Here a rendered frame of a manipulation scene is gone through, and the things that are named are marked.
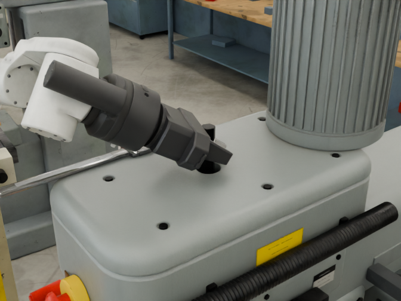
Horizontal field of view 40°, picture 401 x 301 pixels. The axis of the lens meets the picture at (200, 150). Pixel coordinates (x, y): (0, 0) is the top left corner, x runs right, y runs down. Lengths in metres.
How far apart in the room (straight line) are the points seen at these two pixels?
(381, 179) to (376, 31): 0.35
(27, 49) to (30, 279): 2.99
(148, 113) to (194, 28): 7.51
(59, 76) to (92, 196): 0.19
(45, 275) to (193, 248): 3.02
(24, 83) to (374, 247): 0.67
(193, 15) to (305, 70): 7.35
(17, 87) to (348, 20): 0.46
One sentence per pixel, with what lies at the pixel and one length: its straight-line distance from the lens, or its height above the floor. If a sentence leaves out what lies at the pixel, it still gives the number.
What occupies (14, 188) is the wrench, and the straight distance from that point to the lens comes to 0.80.
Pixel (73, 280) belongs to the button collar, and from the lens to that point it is 0.79.
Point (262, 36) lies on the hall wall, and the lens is 7.06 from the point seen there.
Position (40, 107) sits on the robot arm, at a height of 2.03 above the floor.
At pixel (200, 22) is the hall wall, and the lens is 8.06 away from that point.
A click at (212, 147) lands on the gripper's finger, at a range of 0.79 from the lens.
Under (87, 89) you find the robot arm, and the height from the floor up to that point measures 2.06.
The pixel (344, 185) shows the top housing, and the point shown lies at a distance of 0.85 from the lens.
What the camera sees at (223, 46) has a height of 0.24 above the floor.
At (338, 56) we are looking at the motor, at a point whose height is 2.04.
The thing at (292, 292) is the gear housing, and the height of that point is 1.69.
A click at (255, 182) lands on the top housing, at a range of 0.79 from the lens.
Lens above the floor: 2.29
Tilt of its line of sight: 27 degrees down
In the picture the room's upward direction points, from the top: straight up
